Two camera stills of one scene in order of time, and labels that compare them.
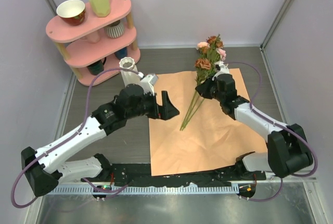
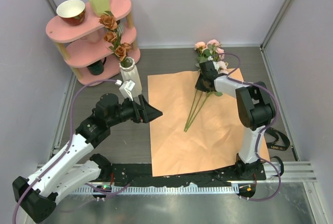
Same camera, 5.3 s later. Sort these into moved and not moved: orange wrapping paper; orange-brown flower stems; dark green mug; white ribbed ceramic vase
Moved: orange-brown flower stems
Not moved: orange wrapping paper; dark green mug; white ribbed ceramic vase
